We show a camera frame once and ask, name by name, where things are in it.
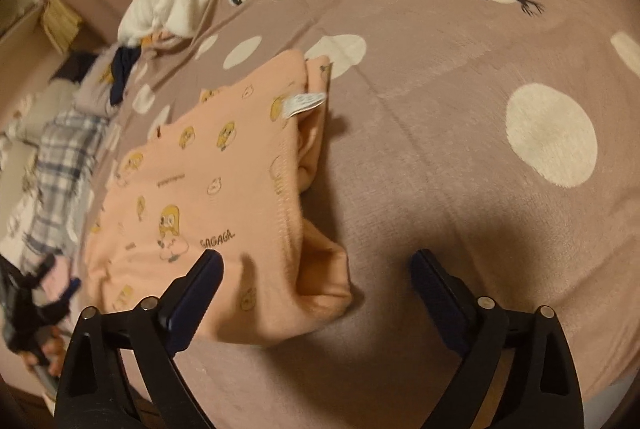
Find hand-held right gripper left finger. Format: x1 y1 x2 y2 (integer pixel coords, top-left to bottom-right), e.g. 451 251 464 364
54 249 224 429

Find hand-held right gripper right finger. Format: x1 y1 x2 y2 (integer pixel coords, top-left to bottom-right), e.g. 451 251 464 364
411 249 585 429

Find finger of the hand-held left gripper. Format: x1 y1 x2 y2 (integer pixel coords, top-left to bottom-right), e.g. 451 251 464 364
60 278 83 310

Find peach printed baby garment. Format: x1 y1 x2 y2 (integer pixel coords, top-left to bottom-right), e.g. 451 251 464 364
82 49 354 349

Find white folded clothes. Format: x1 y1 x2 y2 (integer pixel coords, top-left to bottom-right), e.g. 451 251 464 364
0 106 51 155

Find person's left hand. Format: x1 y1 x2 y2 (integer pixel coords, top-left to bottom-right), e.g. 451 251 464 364
22 331 68 377

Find pink folded cloth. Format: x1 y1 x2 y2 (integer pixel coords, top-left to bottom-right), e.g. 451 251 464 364
42 256 73 297

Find plaid pillow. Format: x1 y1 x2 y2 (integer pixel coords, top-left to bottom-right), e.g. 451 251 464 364
20 110 112 256

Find brown polka dot blanket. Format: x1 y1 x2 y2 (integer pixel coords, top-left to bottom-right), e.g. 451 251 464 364
75 0 640 429

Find grey pillow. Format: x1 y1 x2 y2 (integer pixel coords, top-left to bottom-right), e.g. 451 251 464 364
74 54 123 117

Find black cloth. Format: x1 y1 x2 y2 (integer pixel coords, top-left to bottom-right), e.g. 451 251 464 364
54 52 101 84

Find navy cloth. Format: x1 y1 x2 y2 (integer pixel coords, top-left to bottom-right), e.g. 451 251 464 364
109 44 145 106

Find wicker basket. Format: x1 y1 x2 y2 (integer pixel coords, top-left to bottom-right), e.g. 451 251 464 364
41 0 85 54

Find white wall shelf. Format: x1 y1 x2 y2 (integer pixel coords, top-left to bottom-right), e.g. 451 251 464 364
0 0 47 57

